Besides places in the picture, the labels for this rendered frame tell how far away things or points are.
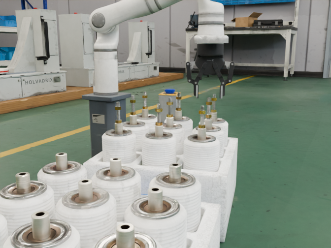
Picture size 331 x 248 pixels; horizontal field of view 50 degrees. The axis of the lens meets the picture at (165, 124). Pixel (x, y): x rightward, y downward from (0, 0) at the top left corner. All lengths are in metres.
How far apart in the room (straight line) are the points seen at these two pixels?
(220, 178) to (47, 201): 0.43
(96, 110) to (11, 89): 1.65
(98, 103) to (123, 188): 0.79
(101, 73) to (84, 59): 2.31
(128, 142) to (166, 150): 0.11
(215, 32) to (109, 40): 0.56
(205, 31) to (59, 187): 0.56
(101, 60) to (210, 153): 0.67
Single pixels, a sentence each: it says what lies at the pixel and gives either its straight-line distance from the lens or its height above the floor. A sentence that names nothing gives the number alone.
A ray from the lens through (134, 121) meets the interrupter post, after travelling 1.11.
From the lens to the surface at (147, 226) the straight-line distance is 0.52.
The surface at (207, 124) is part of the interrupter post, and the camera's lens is 1.05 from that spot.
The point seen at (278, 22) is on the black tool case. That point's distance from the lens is 5.63.
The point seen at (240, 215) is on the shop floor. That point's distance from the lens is 1.11.
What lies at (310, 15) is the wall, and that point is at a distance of 6.14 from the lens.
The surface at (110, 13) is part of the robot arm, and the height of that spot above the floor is 0.61.
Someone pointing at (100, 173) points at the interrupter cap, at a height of 0.25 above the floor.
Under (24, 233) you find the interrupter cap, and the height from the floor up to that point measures 0.25.
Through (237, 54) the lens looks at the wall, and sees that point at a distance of 6.33.
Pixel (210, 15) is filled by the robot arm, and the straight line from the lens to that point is 1.00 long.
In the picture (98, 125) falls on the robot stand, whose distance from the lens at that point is 1.44.
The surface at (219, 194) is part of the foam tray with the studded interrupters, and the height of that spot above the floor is 0.13.
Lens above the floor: 0.49
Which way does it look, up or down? 12 degrees down
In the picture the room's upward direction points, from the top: straight up
